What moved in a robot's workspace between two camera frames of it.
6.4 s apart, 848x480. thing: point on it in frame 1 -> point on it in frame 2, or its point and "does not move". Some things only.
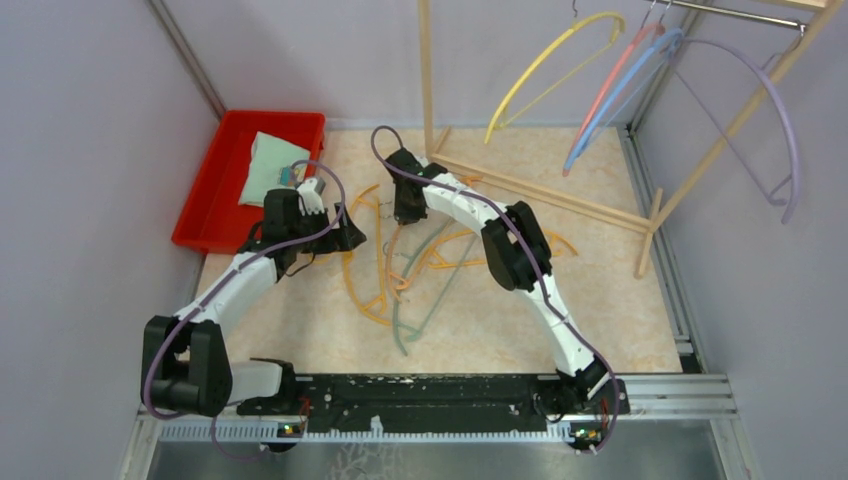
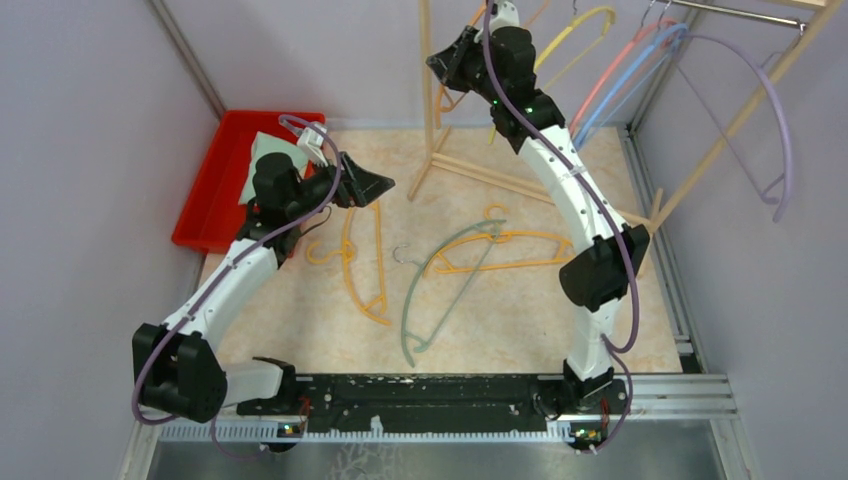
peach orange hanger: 399,283 -> 439,106
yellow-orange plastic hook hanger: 370,315 does not move
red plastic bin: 212,220 does not move
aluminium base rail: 676,396 does not move
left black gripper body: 309,225 -> 311,189
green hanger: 411,261 -> 407,341
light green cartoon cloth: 268,155 does not move
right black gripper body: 403,210 -> 467,69
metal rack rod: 731,14 does not move
